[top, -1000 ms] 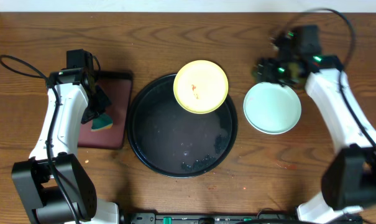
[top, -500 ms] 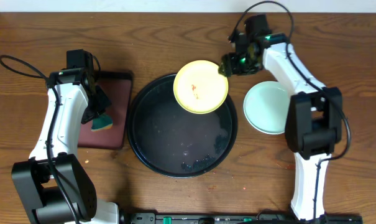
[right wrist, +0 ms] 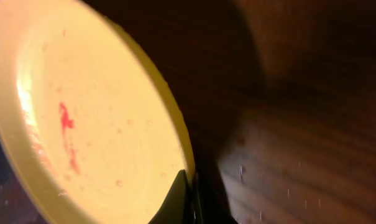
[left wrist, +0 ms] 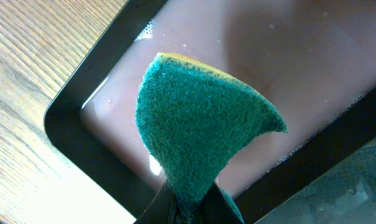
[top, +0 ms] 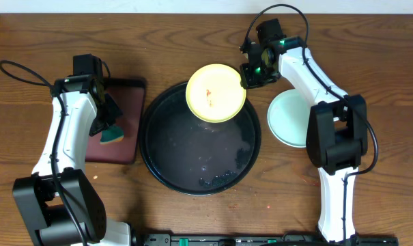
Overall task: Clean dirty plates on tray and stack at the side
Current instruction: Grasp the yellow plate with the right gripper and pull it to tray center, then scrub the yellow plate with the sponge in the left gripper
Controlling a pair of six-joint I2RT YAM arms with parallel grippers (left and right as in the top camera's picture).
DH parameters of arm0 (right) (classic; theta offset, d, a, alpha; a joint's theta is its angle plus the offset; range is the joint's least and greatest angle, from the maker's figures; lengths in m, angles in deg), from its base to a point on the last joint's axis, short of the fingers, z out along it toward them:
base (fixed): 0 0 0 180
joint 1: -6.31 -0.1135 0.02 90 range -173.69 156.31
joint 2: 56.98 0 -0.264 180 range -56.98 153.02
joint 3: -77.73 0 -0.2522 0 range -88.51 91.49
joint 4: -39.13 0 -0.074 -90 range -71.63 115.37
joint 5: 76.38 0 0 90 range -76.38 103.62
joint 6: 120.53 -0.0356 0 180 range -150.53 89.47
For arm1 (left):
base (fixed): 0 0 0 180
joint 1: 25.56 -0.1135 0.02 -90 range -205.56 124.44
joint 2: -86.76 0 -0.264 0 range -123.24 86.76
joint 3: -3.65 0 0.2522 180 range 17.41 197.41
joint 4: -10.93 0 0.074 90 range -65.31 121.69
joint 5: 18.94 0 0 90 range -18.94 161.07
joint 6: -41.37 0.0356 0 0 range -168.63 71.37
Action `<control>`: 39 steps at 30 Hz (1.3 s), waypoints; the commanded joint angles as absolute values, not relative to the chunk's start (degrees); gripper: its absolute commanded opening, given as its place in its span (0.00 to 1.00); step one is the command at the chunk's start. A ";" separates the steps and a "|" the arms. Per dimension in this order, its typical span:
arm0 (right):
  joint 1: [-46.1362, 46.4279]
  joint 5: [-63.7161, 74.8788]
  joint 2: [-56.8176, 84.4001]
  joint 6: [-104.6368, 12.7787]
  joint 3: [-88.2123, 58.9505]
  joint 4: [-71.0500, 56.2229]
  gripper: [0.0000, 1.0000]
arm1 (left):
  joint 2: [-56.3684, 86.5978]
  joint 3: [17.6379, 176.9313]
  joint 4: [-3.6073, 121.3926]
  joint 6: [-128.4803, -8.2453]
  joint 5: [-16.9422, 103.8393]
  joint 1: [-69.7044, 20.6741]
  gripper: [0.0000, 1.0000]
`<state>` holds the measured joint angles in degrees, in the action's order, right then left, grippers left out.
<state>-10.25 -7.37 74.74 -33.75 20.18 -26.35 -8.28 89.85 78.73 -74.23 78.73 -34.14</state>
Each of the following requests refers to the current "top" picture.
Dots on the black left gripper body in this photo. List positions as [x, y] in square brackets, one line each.
[109, 116]

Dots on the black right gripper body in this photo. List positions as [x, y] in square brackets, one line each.
[257, 74]

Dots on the green yellow sponge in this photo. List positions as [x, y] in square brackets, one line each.
[112, 134]

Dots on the yellow plate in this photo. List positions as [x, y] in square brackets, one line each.
[214, 93]

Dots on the mint plate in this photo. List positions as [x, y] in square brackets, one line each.
[288, 118]

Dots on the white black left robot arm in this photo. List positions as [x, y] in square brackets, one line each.
[57, 202]

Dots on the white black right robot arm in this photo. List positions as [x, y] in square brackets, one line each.
[336, 137]

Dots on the black rectangular maroon tray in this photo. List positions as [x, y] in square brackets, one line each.
[129, 94]

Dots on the round black tray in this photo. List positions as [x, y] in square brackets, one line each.
[195, 157]

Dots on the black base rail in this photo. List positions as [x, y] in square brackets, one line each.
[289, 239]

